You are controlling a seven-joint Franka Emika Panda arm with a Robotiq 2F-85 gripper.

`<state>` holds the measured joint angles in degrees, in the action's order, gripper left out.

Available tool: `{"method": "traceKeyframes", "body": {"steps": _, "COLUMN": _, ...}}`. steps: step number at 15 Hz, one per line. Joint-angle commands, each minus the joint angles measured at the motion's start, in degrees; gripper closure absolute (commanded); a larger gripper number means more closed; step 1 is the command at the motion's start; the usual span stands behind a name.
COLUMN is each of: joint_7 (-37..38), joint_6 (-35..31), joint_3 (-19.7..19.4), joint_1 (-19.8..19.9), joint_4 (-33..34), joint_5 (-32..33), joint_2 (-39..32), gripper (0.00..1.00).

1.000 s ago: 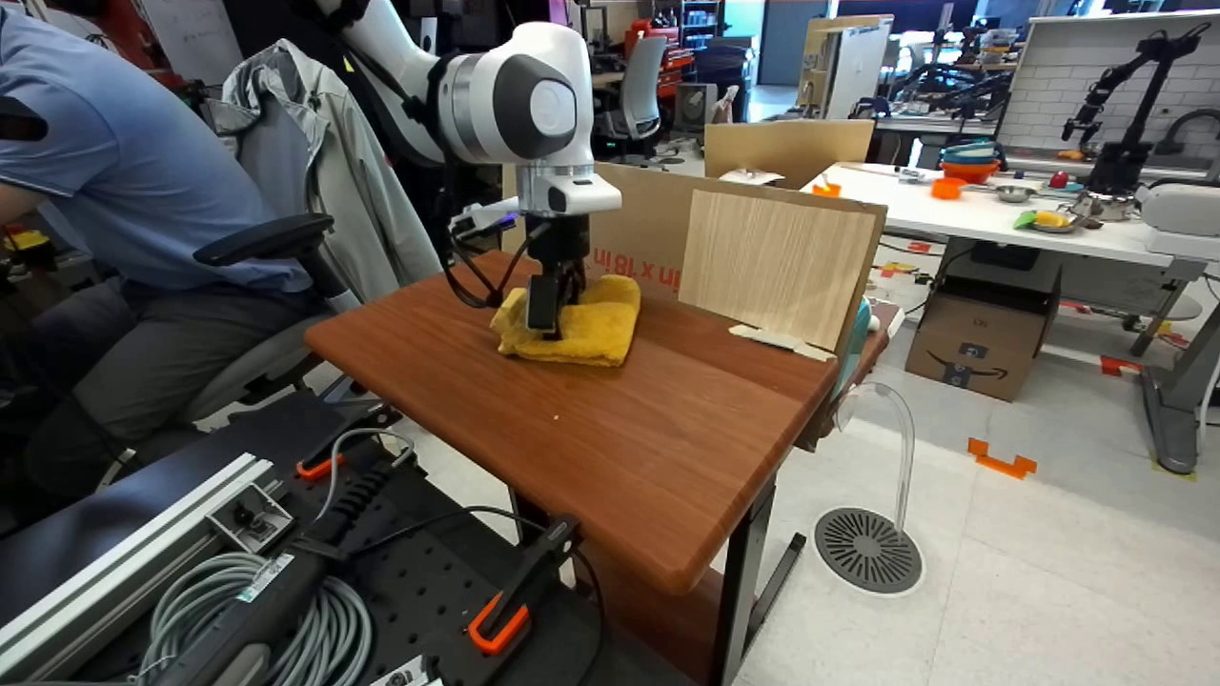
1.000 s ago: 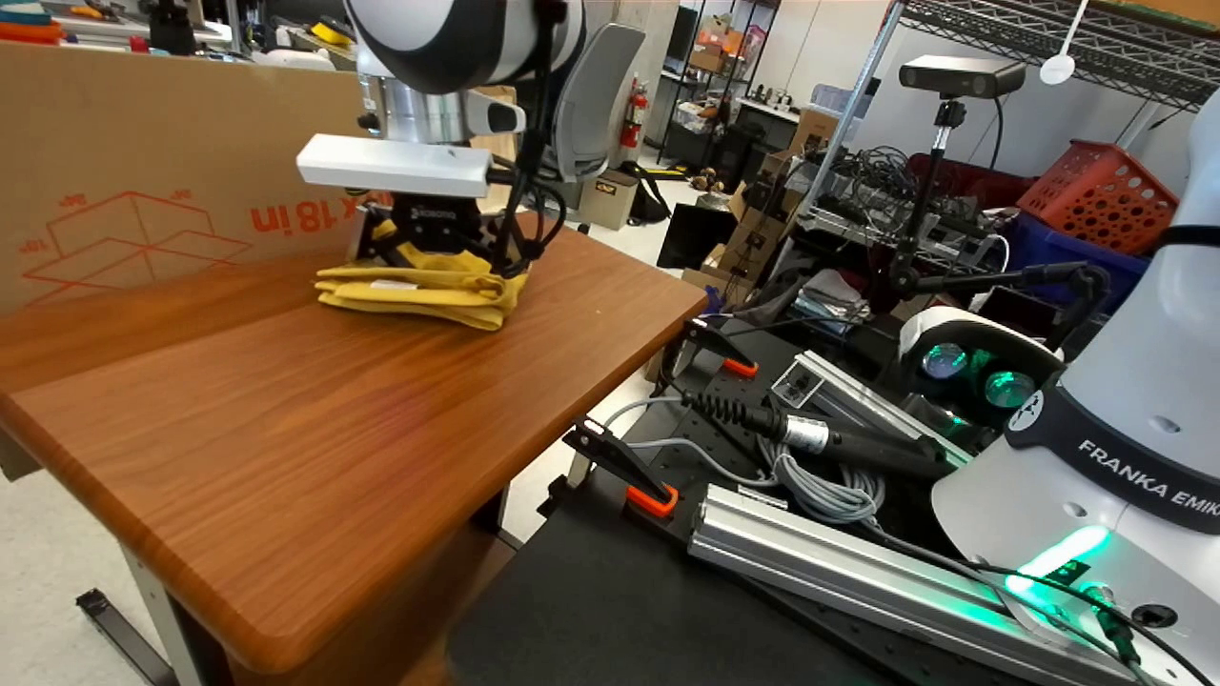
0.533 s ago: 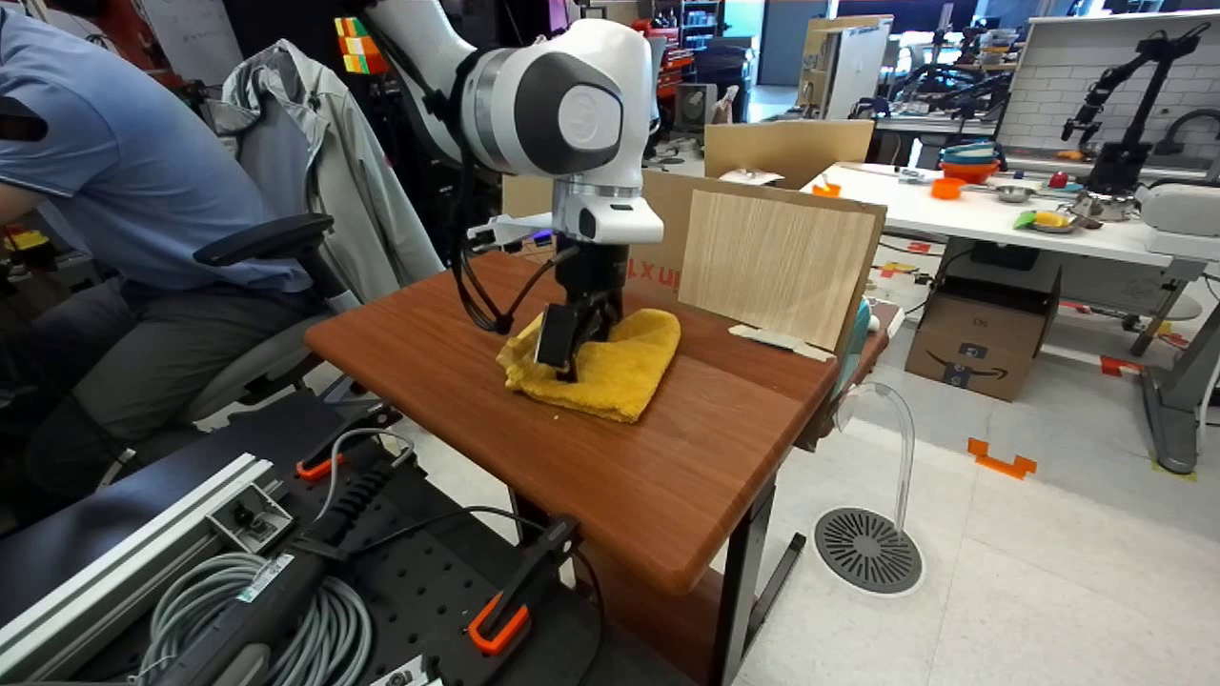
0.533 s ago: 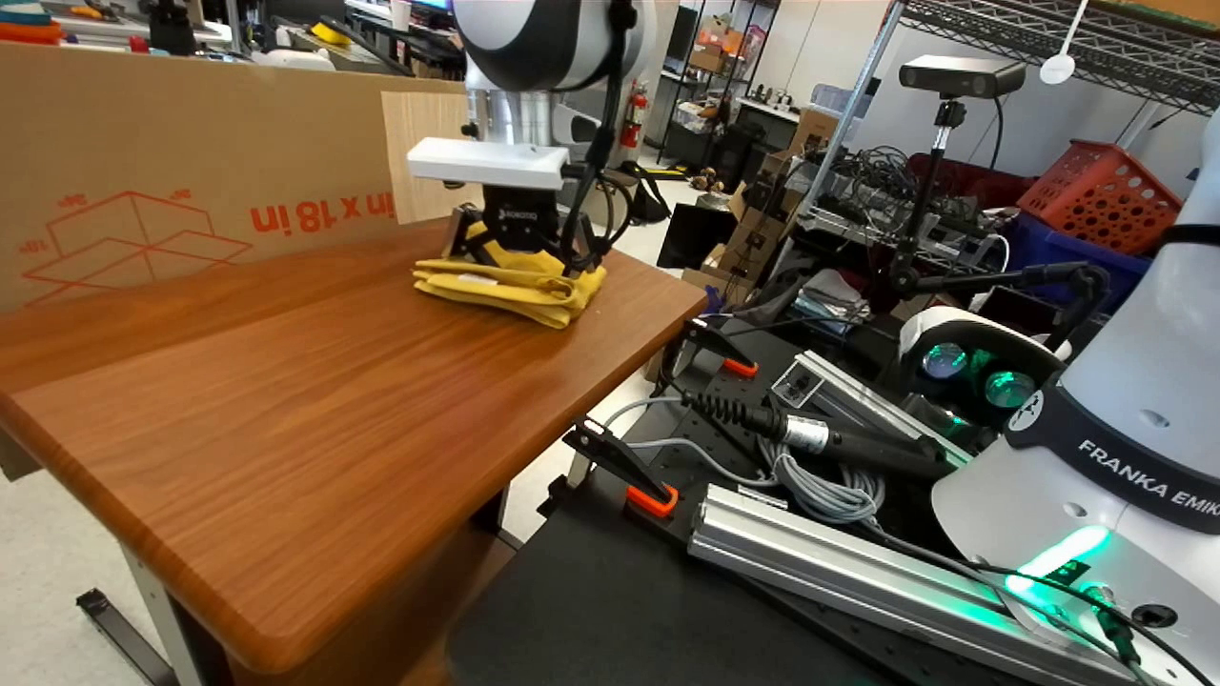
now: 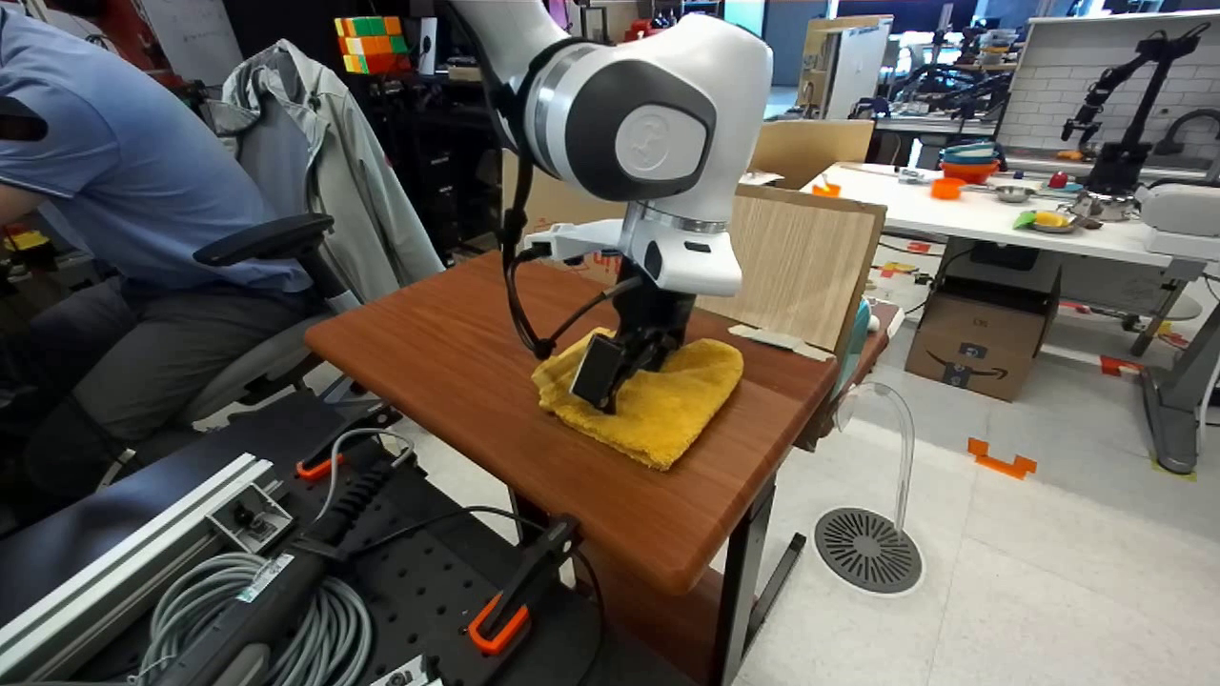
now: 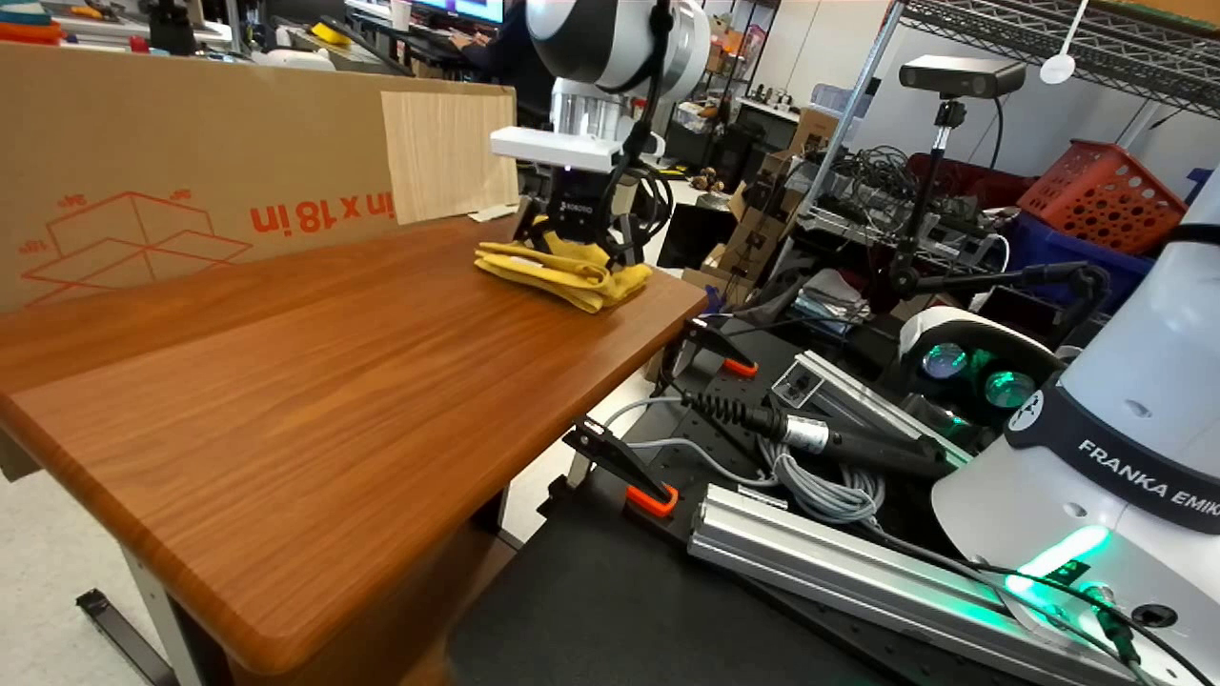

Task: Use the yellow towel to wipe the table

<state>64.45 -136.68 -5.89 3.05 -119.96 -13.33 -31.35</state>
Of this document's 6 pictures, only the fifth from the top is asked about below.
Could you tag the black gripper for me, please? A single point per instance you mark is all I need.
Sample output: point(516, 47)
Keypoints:
point(656, 311)

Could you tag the yellow towel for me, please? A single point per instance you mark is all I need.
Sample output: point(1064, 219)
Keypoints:
point(673, 407)

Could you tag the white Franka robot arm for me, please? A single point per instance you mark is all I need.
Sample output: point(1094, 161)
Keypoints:
point(662, 114)

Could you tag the small black robot arm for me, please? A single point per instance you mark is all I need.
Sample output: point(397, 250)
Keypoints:
point(1127, 127)

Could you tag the light wooden panel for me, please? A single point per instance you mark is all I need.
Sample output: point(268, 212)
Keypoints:
point(802, 267)

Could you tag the black metal table leg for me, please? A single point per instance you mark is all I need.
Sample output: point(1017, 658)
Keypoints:
point(749, 573)

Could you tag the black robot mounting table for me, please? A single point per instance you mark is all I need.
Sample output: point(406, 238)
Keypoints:
point(420, 559)

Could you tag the round grille with tube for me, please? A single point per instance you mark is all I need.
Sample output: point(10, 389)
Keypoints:
point(867, 553)

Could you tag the printed cardboard shipping box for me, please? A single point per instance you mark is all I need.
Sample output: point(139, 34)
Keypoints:
point(978, 335)

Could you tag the grey jacket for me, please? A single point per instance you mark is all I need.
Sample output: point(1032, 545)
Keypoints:
point(346, 165)

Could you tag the upright cardboard box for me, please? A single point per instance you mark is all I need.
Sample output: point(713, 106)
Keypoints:
point(840, 71)

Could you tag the grey office chair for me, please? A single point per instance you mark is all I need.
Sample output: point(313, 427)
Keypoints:
point(260, 238)

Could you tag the red bowl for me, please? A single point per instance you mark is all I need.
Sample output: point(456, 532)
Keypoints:
point(975, 165)

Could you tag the colourful cube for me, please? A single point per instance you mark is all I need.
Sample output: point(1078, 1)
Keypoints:
point(371, 43)

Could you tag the green yellow small object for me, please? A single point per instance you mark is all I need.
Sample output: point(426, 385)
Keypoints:
point(1046, 219)

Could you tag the white work table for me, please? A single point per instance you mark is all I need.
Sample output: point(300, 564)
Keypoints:
point(1079, 234)

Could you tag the white pegboard panel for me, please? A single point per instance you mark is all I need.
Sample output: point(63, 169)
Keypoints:
point(1054, 90)

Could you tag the person in blue shirt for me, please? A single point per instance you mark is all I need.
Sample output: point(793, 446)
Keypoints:
point(99, 193)

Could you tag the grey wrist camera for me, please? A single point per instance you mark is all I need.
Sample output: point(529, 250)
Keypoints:
point(573, 244)

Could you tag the orange bracket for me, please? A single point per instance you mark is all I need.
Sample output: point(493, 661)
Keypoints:
point(1000, 460)

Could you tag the silver aluminium extrusion rail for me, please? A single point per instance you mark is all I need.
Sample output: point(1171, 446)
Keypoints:
point(117, 545)

